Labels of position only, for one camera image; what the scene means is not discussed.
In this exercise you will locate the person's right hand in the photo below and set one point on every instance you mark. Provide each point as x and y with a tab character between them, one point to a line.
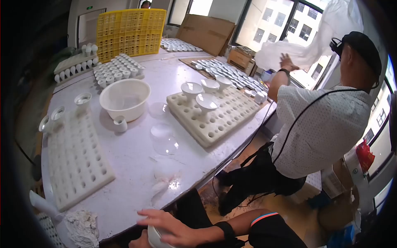
183	231

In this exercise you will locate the person's left hand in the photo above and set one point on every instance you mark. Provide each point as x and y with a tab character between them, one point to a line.
139	240

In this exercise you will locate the person's right fingers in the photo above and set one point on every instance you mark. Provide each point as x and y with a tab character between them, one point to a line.
152	214

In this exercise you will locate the person's right thumb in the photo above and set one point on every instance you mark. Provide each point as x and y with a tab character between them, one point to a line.
172	241

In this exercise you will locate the white lamp housing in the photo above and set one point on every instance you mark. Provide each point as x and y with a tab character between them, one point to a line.
154	239

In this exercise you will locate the clear plastic wrap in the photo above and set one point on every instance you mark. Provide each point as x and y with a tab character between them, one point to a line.
166	181

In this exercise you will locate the person's legs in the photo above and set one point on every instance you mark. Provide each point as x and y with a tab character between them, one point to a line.
193	210

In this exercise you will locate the black wrist band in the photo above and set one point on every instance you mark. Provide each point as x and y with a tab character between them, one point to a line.
225	233

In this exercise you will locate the crumpled white cloth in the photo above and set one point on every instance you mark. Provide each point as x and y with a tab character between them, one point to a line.
82	228

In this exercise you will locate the clear plastic dome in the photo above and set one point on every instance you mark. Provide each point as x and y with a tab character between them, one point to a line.
164	139
158	110

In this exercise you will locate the thin white foam hole tray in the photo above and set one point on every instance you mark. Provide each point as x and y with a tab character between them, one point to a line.
77	164

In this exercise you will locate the small white cup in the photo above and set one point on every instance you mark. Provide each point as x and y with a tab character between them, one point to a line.
120	124

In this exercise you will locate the person's body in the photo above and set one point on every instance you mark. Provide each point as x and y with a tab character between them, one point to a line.
274	233

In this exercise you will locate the white plastic tube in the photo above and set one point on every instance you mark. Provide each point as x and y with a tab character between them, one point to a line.
42	203

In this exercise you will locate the white plastic basin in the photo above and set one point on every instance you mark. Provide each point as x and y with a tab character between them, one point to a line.
124	99

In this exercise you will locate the thick white foam hole tray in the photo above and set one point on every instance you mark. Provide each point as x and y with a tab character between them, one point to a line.
223	119

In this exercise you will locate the white funnel lamp reflector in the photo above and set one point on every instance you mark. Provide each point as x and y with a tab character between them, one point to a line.
207	104
224	82
191	89
210	85

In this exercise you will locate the silver lined lamp cup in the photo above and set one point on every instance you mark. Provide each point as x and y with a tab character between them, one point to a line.
58	113
44	124
82	99

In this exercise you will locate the group of white lamp cups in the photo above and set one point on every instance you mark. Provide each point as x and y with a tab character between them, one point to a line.
119	70

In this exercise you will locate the cluster of small white caps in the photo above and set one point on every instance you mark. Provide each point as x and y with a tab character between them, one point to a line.
259	96

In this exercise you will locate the rows of white lamp covers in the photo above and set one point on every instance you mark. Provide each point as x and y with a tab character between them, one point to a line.
229	73

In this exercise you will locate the tray of white bulbs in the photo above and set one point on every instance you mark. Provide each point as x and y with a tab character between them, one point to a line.
76	65

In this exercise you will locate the brown sack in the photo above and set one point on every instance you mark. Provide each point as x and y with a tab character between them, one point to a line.
338	212

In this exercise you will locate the group of flat white rings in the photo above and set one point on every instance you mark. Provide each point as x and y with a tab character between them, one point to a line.
179	45

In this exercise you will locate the white carton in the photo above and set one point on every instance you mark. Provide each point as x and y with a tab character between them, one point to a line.
336	179

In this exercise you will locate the brown cardboard box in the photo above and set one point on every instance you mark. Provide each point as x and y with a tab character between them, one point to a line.
240	59

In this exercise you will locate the yellow plastic crate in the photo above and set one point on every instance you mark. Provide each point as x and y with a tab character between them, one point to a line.
130	34

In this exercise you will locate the brown cardboard sheet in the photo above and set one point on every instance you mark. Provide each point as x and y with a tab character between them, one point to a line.
206	32

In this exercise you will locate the door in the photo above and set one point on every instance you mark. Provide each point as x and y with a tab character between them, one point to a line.
90	26

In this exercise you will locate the red bag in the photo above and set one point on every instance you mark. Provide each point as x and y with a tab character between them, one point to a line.
365	156

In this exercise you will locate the large window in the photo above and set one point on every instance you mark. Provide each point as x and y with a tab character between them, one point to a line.
279	24

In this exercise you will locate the side window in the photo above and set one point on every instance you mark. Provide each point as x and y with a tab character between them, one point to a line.
380	130

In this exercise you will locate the white plastic sheet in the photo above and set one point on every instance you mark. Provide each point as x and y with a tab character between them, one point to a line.
328	28

